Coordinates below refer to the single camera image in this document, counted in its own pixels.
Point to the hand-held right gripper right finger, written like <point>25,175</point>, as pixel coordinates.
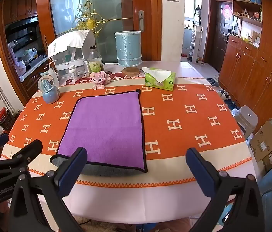
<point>203,172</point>

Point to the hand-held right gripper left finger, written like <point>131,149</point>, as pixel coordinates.
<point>72,171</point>

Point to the purple towel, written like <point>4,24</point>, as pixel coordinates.
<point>107,125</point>

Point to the dark woven basket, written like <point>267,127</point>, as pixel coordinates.
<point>7,123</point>

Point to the red lidded container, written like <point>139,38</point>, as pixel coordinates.
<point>1,114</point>

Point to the orange printed tablecloth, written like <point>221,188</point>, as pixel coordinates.
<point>186,116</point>

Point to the blue snow globe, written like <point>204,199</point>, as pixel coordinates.
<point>50,94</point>

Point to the white plastic bag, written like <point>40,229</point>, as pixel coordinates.
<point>236,113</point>

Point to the large open cardboard box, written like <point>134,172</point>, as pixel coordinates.
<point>264,140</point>

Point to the grey plastic stool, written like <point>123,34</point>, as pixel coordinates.
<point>247,119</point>

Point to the white and blue shoes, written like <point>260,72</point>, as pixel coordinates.
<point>224,94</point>

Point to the small white toy blocks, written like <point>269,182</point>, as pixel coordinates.
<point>98,87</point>

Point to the white pill bottle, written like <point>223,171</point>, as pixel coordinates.
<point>73,73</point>

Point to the grey slippers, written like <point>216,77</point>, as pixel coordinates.
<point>212,82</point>

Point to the pink block toy pig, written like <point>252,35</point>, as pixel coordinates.
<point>99,77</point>

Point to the green tissue box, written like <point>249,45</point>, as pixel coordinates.
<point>160,84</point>

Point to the small glass jar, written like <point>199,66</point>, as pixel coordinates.
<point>87,68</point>

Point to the glass oil bottle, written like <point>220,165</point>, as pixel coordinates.
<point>95,64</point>

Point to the white cloth cover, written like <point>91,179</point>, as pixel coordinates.
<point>66,43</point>

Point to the white countertop appliance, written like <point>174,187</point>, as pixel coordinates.
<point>87,53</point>

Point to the dark entrance door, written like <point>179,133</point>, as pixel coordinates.
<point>219,46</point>

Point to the white shoe rack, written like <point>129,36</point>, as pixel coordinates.
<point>197,43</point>

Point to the wooden kitchen cabinet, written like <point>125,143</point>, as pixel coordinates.
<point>20,7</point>

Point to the blue glitter cylinder lamp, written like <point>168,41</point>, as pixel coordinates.
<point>128,48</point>

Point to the sliding glass door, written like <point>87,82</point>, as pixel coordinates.
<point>109,12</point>

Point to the red door decoration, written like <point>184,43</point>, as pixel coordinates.
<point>227,11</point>

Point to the wooden wall cabinet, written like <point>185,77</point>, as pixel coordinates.
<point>252,72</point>

